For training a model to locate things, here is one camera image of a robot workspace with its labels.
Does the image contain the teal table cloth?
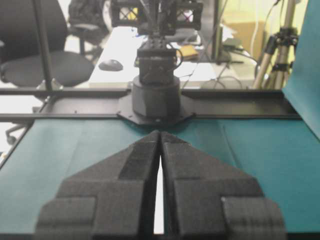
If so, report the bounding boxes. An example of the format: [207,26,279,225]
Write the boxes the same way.
[0,0,320,240]

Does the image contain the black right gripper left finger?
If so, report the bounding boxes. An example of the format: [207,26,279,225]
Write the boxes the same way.
[34,130,160,237]

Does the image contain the silver camera tripod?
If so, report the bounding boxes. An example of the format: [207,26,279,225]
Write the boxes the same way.
[252,0,299,90]

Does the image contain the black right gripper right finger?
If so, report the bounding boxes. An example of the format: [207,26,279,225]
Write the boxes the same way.
[160,132,287,237]

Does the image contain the white desk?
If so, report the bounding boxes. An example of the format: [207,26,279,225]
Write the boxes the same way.
[88,26,255,90]

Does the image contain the black computer mouse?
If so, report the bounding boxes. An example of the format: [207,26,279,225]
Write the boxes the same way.
[98,59,124,72]

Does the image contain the black office chair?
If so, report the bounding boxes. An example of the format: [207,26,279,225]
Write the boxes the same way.
[0,0,94,87]

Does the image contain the black frame rail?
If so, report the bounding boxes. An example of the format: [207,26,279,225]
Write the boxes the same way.
[0,88,300,127]

